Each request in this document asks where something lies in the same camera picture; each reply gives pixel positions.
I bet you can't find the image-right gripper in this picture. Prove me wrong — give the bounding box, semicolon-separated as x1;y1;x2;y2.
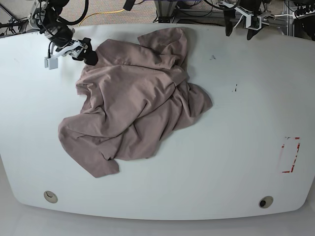
223;10;270;40

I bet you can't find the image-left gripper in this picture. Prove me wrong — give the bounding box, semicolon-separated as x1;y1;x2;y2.
44;27;98;66

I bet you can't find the mauve T-shirt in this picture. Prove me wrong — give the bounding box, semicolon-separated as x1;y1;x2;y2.
58;28;213;178

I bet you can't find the white power strip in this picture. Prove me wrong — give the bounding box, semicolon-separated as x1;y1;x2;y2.
293;8;315;19

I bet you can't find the black tripod on floor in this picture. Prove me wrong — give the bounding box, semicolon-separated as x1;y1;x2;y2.
0;4;29;38

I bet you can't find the red tape rectangle marker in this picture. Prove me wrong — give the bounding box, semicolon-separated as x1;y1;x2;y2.
279;137;301;173

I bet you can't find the image-left white wrist camera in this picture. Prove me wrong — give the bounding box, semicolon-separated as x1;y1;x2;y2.
44;40;84;70

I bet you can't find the yellow floor cable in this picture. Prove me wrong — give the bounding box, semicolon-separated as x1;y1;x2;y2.
79;9;126;27

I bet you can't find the aluminium frame stand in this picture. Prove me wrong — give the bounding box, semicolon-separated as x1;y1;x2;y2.
154;0;180;24

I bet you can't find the left table cable grommet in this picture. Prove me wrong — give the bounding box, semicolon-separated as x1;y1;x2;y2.
43;191;58;204

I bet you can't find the table cable grommet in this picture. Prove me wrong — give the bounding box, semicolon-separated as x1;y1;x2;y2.
43;191;58;204
258;196;274;209

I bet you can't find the right table cable grommet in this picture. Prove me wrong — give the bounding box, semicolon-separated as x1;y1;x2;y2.
258;196;274;209

